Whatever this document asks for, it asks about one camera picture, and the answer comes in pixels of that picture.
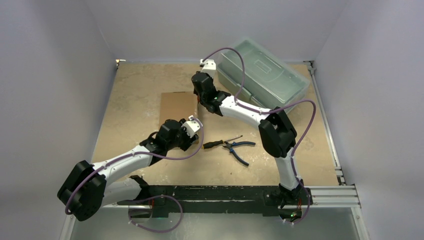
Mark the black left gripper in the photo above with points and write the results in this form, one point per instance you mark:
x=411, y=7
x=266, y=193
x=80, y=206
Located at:
x=188, y=139

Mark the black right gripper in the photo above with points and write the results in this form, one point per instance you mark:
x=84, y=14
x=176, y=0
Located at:
x=197, y=78

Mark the brown cardboard express box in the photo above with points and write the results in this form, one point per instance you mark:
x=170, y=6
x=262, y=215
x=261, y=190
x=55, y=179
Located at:
x=177, y=106

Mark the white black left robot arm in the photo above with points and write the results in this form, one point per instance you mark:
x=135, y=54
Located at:
x=89, y=186

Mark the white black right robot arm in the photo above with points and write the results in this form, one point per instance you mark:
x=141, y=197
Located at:
x=277, y=133

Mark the yellow black screwdriver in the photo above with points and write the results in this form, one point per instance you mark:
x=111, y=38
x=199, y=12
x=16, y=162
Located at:
x=213, y=144

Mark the translucent green plastic toolbox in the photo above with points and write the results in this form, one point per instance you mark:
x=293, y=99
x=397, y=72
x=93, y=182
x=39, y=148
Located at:
x=257, y=77

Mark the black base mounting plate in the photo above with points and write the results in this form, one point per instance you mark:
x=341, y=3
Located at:
x=266, y=200

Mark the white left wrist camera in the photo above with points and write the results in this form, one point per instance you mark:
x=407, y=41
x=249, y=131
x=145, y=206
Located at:
x=192, y=126

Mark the aluminium frame rail right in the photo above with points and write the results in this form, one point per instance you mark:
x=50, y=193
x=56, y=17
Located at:
x=338, y=169

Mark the aluminium frame rail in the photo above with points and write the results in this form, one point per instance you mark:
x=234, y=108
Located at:
x=334, y=214
x=338, y=169

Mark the aluminium front frame rail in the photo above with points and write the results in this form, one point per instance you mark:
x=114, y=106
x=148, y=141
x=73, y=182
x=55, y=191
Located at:
x=334, y=214

